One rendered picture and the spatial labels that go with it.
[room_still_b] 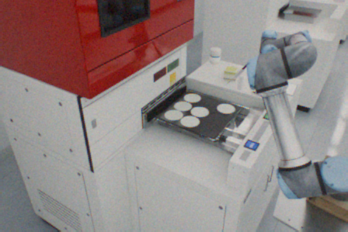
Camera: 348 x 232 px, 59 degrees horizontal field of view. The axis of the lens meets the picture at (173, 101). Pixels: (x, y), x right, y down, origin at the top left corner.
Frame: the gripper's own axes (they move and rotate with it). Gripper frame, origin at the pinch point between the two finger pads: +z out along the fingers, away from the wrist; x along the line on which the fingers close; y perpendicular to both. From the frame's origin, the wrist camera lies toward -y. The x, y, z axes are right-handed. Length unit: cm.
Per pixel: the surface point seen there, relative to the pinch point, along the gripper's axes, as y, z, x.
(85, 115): 49, -19, 83
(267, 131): -11.6, 1.0, 30.7
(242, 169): -10, 2, 59
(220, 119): 14.5, 7.1, 25.6
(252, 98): 5.2, 3.0, 3.3
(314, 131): -24, 103, -124
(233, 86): 18.8, 1.6, -1.1
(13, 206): 146, 94, 88
